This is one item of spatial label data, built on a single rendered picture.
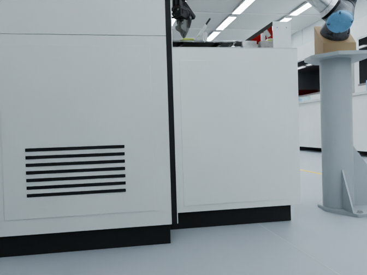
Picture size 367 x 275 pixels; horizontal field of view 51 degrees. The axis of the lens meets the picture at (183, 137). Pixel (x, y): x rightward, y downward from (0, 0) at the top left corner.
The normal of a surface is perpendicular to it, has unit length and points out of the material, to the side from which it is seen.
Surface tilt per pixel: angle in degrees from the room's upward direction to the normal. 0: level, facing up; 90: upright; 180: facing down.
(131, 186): 90
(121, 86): 90
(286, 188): 90
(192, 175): 90
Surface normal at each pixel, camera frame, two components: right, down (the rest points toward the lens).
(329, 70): -0.73, 0.04
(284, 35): 0.18, 0.01
